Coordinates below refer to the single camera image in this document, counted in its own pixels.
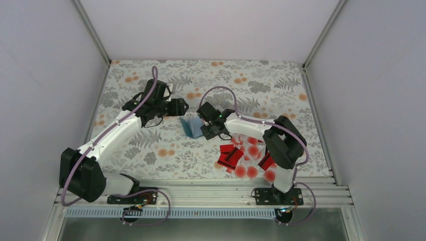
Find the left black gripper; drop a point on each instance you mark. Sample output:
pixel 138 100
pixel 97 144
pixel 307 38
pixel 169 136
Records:
pixel 177 109

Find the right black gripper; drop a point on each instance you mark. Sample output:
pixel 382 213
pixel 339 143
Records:
pixel 207 134

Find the teal leather card holder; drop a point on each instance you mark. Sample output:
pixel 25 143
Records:
pixel 192 127

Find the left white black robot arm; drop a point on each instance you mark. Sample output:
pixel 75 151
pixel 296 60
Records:
pixel 81 169

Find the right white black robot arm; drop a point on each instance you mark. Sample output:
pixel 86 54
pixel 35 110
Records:
pixel 284 143

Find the dark red striped card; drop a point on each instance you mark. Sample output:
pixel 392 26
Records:
pixel 226 149

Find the red card with stripe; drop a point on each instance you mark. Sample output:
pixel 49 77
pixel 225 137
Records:
pixel 230 159

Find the floral patterned table mat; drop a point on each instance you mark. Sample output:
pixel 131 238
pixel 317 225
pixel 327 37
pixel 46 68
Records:
pixel 261 89

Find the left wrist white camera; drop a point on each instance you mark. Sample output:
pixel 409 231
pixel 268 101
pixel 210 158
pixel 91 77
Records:
pixel 168 92

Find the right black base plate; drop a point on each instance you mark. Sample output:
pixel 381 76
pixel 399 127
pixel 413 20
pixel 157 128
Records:
pixel 271 196

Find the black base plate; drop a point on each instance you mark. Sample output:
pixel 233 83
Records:
pixel 142 195
pixel 271 196

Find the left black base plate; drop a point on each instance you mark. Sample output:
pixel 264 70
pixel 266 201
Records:
pixel 142 195

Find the aluminium rail frame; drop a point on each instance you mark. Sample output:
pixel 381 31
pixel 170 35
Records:
pixel 232 193

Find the blue slotted cable duct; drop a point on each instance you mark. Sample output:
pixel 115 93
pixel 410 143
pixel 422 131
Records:
pixel 177 212

